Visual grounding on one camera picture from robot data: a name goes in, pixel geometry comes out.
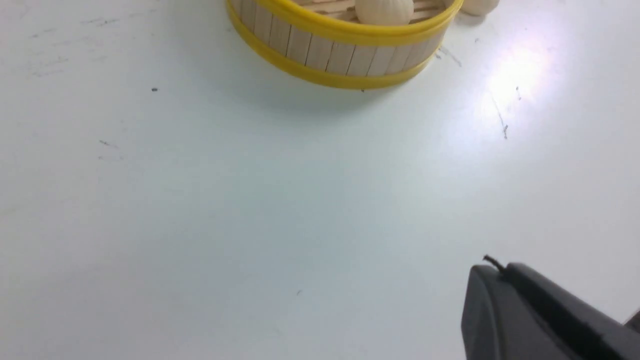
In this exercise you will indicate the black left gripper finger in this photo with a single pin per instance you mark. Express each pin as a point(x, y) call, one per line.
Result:
point(513, 312)

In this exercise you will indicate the cream bun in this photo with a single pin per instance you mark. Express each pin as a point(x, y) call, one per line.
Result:
point(479, 8)
point(385, 13)

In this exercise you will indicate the yellow-rimmed bamboo steamer tray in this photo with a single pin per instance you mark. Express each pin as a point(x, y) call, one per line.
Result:
point(321, 41)

